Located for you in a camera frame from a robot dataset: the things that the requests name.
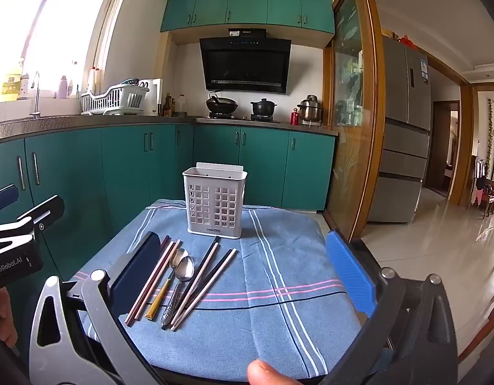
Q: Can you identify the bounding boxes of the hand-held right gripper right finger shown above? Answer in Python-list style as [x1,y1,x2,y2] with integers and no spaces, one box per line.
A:
[325,230,460,385]

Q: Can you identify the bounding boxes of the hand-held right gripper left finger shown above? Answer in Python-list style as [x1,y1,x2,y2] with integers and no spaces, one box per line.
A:
[28,230,167,385]

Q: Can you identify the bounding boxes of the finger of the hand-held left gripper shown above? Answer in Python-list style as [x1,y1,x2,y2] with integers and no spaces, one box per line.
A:
[0,184,19,216]
[18,195,65,232]

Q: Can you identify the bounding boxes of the brown chopstick pair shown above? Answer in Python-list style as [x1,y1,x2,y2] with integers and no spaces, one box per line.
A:
[124,241,176,327]

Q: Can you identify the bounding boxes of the yellow-handled metal spoon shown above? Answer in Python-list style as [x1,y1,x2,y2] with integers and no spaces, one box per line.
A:
[145,248,190,322]

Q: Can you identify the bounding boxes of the embossed-handle metal spoon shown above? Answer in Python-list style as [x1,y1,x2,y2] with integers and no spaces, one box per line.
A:
[160,256,196,330]

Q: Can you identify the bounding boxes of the white plastic utensil holder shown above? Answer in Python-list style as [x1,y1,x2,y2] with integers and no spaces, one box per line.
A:
[182,162,248,237]

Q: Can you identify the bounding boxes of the person's left hand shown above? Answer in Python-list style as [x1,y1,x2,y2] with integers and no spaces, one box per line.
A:
[0,288,19,346]

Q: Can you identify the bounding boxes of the person's right hand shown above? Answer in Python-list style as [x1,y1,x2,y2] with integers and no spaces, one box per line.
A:
[247,362,308,385]

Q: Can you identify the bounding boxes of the blue striped cloth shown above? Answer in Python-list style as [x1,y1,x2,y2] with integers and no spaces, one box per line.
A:
[74,198,392,383]

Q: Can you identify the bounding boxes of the grey kitchen countertop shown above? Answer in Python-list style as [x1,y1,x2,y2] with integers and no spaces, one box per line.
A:
[0,114,339,145]

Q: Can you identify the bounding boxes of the chrome faucet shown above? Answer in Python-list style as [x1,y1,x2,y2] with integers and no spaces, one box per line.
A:
[29,71,42,119]

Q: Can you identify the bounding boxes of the yellow bottle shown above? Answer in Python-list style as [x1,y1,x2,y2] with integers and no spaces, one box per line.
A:
[0,58,25,103]

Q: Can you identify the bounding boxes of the white dish rack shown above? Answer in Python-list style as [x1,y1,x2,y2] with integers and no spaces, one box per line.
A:
[80,78,150,116]

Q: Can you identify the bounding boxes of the plain wooden chair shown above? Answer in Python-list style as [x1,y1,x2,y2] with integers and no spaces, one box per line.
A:
[457,311,494,364]

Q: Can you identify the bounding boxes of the grey refrigerator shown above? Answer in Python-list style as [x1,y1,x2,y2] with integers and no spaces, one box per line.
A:
[367,36,432,225]

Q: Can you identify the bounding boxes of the hanging clothes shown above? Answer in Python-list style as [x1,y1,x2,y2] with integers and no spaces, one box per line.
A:
[473,156,488,205]

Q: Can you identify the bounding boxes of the white countertop appliance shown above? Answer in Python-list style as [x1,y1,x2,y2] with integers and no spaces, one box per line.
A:
[139,78,163,116]

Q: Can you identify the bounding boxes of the carved wooden chair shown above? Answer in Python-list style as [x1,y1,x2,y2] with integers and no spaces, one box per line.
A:
[467,180,494,219]

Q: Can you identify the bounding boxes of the stainless steel pot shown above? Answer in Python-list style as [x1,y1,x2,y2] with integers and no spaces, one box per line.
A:
[297,95,323,123]

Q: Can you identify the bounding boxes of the window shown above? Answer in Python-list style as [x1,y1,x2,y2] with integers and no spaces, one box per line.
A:
[0,0,123,105]

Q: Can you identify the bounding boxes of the black clay pot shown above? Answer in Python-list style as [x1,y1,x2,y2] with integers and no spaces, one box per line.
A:
[250,98,278,118]

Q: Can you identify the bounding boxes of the wood-framed glass sliding door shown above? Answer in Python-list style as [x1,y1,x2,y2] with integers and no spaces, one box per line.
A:
[323,0,388,241]

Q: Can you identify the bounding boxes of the gas stove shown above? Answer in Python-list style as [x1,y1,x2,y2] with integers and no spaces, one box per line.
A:
[197,113,281,124]

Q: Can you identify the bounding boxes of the black wok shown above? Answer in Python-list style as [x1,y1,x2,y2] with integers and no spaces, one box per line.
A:
[205,92,239,115]

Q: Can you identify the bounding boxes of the green vine garland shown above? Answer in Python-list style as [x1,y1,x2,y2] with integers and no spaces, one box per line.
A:
[486,98,494,177]

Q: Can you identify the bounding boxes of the black range hood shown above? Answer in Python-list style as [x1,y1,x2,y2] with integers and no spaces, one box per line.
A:
[199,28,292,95]

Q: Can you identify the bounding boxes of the teal upper cabinets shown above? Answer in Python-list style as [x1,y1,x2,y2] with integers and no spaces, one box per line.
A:
[160,0,336,36]

